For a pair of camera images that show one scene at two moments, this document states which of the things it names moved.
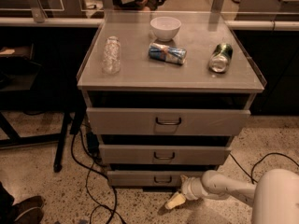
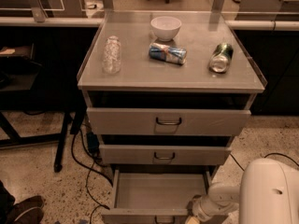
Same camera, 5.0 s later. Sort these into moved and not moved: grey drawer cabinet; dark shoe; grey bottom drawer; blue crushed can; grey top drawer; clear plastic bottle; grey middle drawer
Moved: grey bottom drawer
Not moved: blue crushed can; clear plastic bottle; dark shoe; grey drawer cabinet; grey middle drawer; grey top drawer
